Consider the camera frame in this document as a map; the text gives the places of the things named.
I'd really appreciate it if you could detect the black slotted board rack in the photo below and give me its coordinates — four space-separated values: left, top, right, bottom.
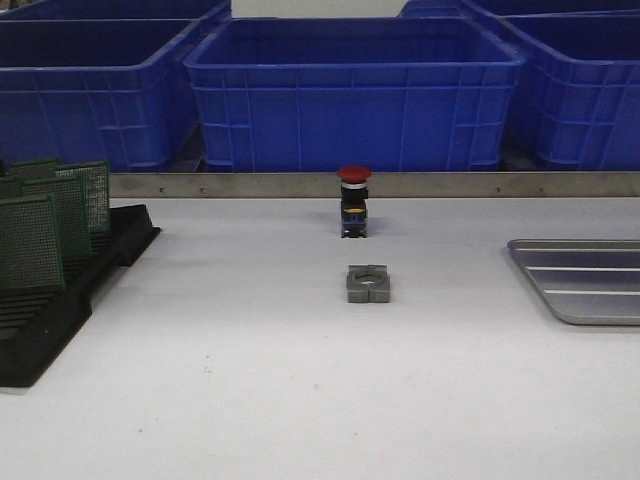
1 204 160 388

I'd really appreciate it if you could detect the far left blue crate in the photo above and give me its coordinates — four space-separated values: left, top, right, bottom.
1 0 232 21

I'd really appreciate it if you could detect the right blue plastic crate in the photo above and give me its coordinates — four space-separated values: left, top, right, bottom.
501 14 639 171

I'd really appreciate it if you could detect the red emergency stop button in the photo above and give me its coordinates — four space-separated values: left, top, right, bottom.
337 166 372 238

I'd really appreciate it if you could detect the green circuit board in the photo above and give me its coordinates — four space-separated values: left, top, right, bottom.
1 194 65 294
23 175 92 260
55 161 111 236
9 157 60 180
0 176 23 200

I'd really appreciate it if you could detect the far right blue crate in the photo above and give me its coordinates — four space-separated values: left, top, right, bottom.
398 0 639 18

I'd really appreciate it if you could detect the grey square mounting block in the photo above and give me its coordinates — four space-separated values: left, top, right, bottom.
345 264 391 303

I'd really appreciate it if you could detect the blue plastic crate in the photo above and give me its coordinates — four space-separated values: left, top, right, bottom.
185 18 524 173
1 19 199 172
501 14 639 171

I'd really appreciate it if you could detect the metal table edge rail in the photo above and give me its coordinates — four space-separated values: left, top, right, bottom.
110 171 639 199

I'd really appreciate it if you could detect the left blue plastic crate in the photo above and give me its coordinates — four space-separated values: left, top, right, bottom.
1 19 199 172

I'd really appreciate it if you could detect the centre blue plastic crate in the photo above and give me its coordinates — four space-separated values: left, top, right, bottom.
185 18 524 173

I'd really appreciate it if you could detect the silver metal tray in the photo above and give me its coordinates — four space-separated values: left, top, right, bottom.
507 239 639 327

